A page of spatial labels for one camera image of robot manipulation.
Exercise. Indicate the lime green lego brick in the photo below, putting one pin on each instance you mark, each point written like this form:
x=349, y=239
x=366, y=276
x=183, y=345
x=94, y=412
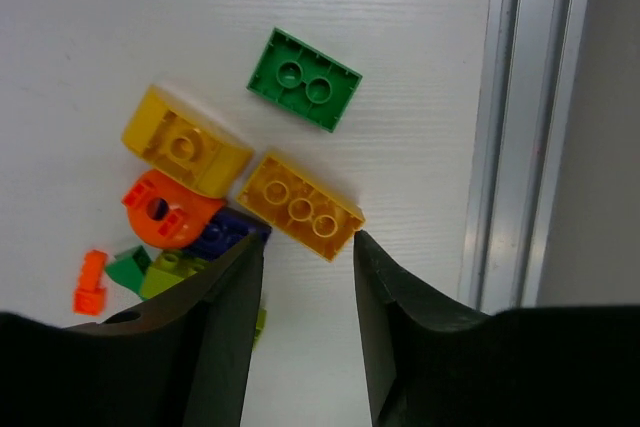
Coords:
x=168, y=269

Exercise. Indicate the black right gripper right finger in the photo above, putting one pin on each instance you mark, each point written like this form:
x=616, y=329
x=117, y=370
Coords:
x=432, y=361

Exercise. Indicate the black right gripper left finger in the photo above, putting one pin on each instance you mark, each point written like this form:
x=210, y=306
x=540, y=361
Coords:
x=179, y=359

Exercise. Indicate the yellow long lego brick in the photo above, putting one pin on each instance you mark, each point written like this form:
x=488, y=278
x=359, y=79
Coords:
x=296, y=201

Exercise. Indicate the yellow curved lego brick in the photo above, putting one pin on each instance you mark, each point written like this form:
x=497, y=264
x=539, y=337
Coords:
x=191, y=148

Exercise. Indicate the aluminium rail at table edge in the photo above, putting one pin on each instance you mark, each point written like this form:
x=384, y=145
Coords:
x=531, y=54

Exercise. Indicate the orange round lego piece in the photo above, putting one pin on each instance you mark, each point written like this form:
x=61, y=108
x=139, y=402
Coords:
x=165, y=214

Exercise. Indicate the dark blue lego brick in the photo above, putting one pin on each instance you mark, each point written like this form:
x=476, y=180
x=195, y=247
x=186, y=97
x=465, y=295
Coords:
x=224, y=230

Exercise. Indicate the dark green lego slope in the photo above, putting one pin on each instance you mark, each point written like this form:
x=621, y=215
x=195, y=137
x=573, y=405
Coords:
x=128, y=269

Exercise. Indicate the small orange lego piece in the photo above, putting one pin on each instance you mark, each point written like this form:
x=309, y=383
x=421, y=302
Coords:
x=89, y=296

